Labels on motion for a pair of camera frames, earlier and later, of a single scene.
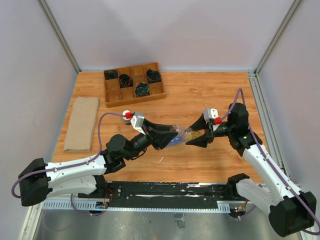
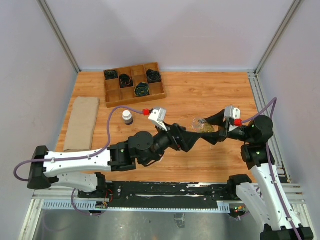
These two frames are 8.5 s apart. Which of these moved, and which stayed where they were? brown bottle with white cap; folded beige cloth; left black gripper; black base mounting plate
Moved: left black gripper
Stayed: brown bottle with white cap; folded beige cloth; black base mounting plate
